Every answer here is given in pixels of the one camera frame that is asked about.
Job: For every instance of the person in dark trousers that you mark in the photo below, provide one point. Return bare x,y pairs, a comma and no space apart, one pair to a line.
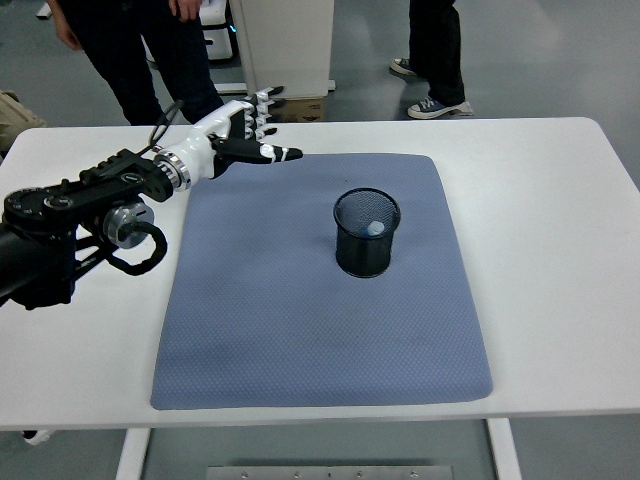
130,55

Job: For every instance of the blue-grey quilted mat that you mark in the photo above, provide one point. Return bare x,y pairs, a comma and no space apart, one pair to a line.
300,325

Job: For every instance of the person with blue sneakers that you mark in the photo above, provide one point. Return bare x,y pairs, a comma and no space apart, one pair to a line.
435,45

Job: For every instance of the blue marker pen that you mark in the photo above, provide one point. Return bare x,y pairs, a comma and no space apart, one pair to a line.
376,229

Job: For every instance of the white mobile device base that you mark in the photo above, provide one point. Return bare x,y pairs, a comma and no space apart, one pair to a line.
220,40

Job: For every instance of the white cabinet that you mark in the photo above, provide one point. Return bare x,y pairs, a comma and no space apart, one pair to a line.
285,50

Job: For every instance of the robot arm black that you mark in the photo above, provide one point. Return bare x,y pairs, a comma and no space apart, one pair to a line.
100,182

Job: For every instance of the person's hand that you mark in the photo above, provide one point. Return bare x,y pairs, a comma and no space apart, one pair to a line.
184,9
67,34

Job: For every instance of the white black object under table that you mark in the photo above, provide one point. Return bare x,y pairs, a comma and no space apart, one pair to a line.
36,437

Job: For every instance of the white furniture foot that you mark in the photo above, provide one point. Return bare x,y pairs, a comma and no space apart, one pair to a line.
44,9

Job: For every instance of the white table leg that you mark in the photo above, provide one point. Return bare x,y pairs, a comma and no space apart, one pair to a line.
505,450
132,455

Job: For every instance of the brown cardboard box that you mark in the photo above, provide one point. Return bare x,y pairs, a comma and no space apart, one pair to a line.
305,110

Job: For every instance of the black mesh pen holder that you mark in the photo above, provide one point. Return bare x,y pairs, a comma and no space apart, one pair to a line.
365,257

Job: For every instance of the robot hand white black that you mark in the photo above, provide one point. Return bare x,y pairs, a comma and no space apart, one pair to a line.
210,135

